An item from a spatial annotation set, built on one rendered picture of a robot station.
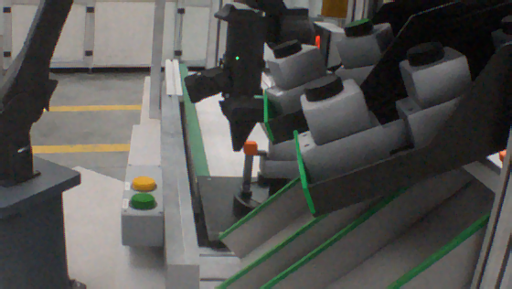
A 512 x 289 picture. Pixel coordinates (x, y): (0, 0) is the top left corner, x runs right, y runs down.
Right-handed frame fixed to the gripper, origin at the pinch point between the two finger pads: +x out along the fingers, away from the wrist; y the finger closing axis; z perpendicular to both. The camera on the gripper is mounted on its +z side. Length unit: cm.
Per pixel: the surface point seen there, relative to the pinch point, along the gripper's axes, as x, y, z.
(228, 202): 12.5, -0.7, 0.6
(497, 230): -10, 53, -10
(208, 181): 12.5, -9.2, 3.1
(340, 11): -17.7, -16.6, -19.3
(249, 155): 3.9, 0.7, -1.9
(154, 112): 22, -82, 13
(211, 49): 6, -105, -5
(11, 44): 77, -508, 172
